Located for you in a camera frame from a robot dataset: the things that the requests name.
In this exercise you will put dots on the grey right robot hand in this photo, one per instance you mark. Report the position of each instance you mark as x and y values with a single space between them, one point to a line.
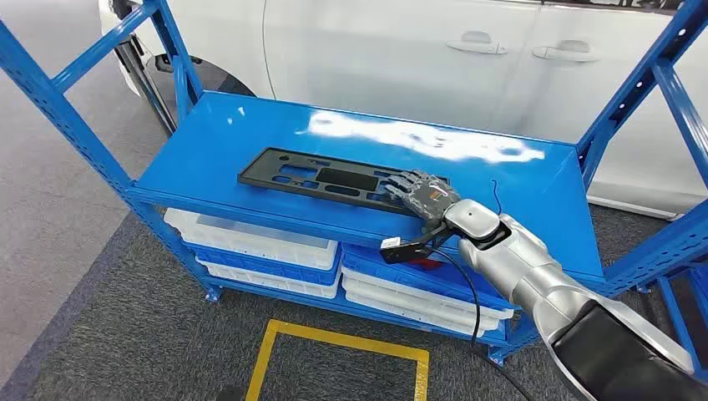
434 196

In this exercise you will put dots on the black plastic panel part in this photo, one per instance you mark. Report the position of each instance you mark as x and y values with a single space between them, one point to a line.
293 166

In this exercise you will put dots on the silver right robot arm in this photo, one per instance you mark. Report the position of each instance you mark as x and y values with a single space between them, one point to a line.
525 265

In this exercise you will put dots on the red plastic part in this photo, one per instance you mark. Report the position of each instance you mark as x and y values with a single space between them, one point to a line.
426 264

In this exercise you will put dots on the blue metal shelf rack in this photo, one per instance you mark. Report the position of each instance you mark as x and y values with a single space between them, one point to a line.
221 138

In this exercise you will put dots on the white car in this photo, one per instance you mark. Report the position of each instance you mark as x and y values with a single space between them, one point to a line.
387 55

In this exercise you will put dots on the yellow floor tape square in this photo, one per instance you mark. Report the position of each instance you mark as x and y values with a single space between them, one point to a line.
343 337

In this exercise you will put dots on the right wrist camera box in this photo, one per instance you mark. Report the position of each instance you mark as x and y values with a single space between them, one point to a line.
404 252

